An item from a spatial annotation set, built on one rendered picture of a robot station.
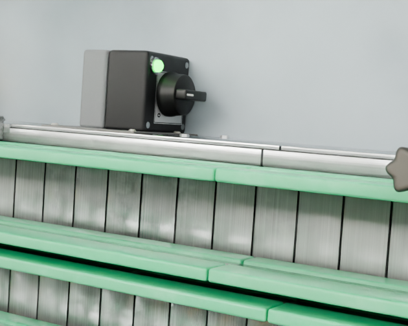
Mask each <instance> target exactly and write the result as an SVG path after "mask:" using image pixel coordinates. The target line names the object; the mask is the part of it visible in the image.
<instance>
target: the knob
mask: <svg viewBox="0 0 408 326"><path fill-rule="evenodd" d="M206 99H207V93H206V92H203V91H196V90H195V86H194V83H193V81H192V79H191V77H190V76H188V75H186V74H178V73H176V72H166V73H165V74H163V75H162V77H161V78H160V80H159V83H158V85H157V91H156V100H157V106H158V108H159V110H160V112H161V113H162V114H163V115H164V116H168V117H173V116H184V115H187V114H188V113H189V112H190V111H191V110H192V108H193V106H194V102H195V101H196V102H205V101H206Z"/></svg>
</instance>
